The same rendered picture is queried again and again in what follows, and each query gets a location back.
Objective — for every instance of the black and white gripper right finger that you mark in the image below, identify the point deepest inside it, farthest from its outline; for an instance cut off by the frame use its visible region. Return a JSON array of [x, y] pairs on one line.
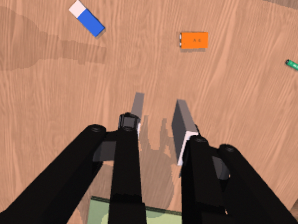
[[246, 196]]

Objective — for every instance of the orange nine-volt battery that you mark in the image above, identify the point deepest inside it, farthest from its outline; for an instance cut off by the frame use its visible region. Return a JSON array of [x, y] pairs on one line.
[[194, 40]]

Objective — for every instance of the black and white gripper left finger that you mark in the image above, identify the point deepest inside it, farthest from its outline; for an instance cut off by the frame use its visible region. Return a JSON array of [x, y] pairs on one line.
[[55, 193]]

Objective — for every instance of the green aaa battery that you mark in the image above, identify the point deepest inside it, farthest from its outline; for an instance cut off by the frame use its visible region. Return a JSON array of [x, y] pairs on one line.
[[292, 64]]

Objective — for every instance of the blue and white eraser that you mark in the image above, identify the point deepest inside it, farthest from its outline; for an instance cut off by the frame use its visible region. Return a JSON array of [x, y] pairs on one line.
[[81, 12]]

